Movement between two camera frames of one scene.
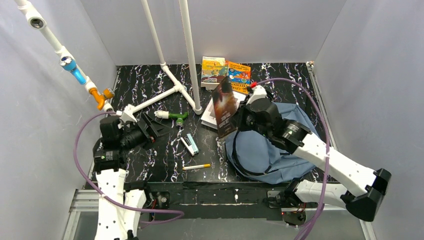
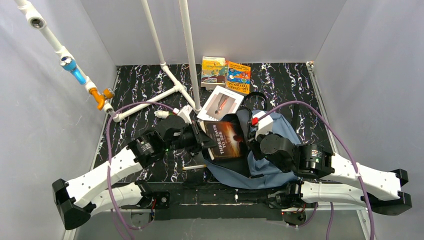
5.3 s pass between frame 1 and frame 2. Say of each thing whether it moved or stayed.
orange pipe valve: stayed
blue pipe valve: stayed
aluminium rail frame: stayed
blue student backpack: moved
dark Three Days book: moved
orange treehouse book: stayed
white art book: stayed
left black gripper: moved
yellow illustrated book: stayed
